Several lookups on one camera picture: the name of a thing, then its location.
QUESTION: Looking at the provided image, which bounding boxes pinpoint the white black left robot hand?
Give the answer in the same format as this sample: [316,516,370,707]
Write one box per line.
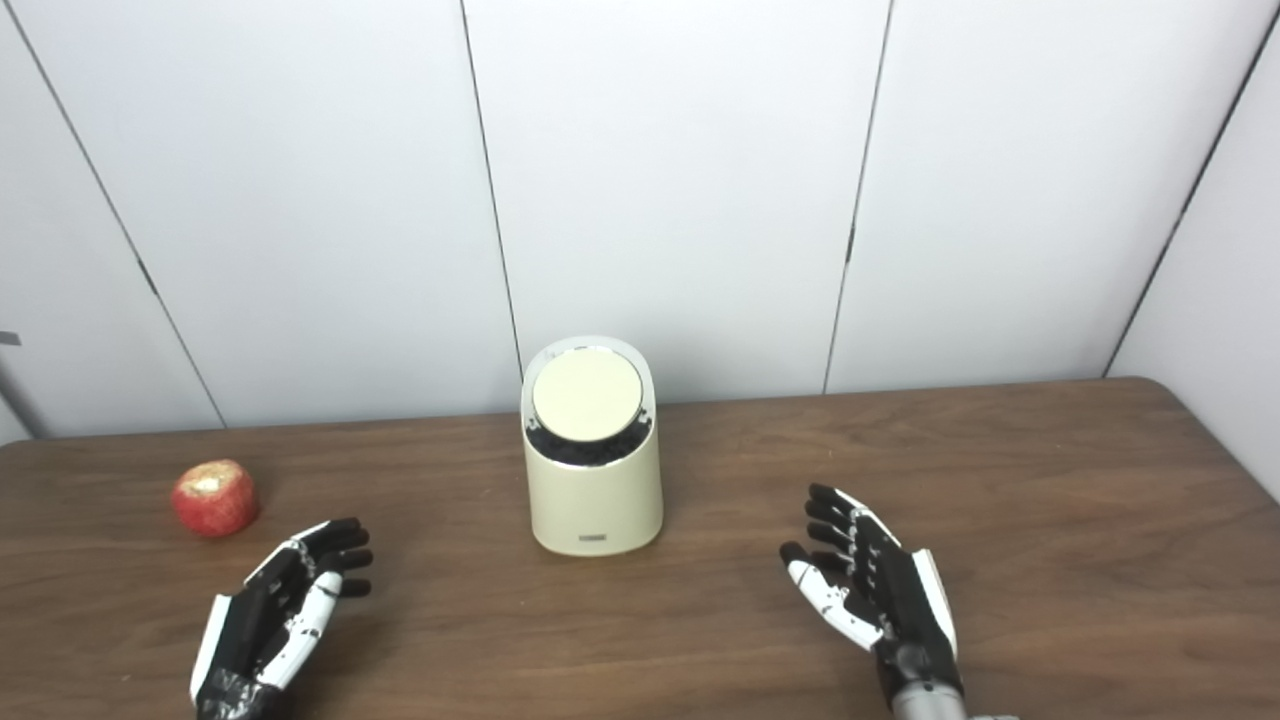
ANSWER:
[190,517,374,720]

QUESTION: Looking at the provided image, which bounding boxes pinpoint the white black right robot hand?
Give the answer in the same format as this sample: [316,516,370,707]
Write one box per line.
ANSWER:
[780,484,966,706]

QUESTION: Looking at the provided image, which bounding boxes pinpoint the red apple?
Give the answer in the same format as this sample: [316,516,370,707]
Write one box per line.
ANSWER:
[170,459,261,539]

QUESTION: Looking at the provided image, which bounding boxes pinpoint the cream-colored bin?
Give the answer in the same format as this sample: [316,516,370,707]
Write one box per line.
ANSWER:
[520,336,664,557]

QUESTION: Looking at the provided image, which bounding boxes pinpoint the round cream bin lid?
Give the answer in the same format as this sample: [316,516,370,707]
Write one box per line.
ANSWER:
[531,347,644,443]

